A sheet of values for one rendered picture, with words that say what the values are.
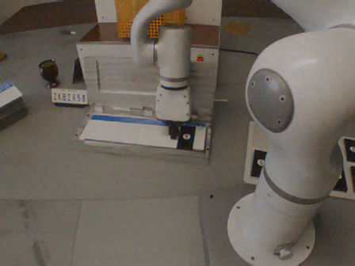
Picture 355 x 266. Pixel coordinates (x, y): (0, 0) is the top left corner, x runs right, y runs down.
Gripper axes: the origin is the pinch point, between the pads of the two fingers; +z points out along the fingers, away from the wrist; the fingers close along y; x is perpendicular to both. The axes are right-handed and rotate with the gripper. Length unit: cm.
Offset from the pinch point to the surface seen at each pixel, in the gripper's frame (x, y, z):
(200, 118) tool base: 10.8, 7.3, 0.4
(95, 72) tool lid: 10.6, -28.6, -14.0
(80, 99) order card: 15.0, -38.5, -1.4
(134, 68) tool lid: 11.7, -15.1, -15.5
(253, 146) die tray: 1.3, 24.9, 3.5
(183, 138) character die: -0.8, 3.1, 1.8
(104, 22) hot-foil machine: 47, -40, -25
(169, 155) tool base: -6.9, 0.0, 4.1
